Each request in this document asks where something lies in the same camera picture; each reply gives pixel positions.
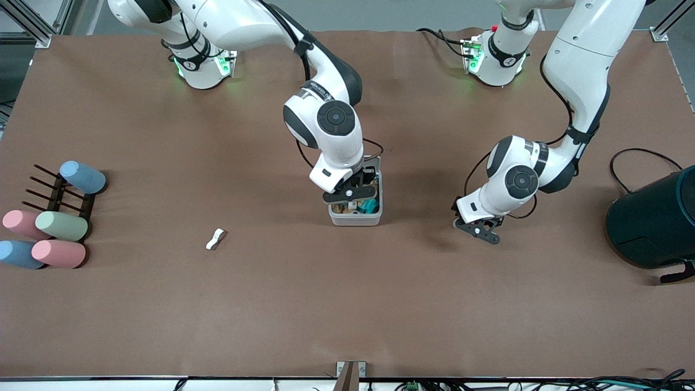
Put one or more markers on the green lit right base board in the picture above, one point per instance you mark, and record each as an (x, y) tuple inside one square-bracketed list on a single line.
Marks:
[(225, 64)]

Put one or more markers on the brown trash piece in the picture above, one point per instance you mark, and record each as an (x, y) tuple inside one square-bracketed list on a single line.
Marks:
[(341, 208)]

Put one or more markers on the teal trash piece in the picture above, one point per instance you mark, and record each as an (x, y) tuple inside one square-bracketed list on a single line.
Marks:
[(370, 206)]

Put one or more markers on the dark wooden cup rack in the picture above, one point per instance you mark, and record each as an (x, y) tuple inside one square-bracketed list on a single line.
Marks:
[(70, 203)]

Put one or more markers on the small white square trash bin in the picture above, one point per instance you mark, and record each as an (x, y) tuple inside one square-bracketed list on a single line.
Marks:
[(355, 218)]

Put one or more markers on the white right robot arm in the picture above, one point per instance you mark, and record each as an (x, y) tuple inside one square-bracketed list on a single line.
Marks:
[(326, 122)]

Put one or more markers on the small white plastic piece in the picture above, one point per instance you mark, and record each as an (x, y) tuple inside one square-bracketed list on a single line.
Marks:
[(215, 239)]

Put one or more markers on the metal table edge bracket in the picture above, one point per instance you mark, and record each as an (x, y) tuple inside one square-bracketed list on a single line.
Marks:
[(350, 374)]

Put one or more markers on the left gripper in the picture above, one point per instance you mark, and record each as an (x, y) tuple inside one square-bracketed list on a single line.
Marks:
[(454, 205)]

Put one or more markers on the green lit base board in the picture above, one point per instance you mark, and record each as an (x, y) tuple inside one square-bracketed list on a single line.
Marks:
[(472, 54), (225, 64)]

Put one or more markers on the brown table cover mat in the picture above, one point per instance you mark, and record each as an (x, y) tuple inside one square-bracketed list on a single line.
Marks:
[(271, 309)]

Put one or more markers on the dark teal round bin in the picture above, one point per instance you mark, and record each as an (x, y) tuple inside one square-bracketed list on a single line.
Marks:
[(651, 225)]

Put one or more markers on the small green connector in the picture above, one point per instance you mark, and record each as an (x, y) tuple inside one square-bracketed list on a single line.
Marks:
[(412, 386)]

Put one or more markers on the light green cup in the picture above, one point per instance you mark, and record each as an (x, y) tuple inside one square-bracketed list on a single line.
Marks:
[(61, 226)]

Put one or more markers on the blue cup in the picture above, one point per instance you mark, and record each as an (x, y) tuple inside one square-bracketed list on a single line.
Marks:
[(82, 177), (16, 253)]

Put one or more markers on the green lit left base board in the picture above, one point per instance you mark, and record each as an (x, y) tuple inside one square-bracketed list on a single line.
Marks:
[(472, 54)]

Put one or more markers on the pink cup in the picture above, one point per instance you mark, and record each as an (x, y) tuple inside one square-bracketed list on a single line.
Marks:
[(58, 253), (19, 222)]

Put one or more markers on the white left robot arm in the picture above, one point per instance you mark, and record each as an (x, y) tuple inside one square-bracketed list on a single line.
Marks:
[(578, 60)]

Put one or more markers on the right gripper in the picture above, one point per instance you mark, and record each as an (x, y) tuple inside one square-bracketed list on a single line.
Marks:
[(370, 177)]

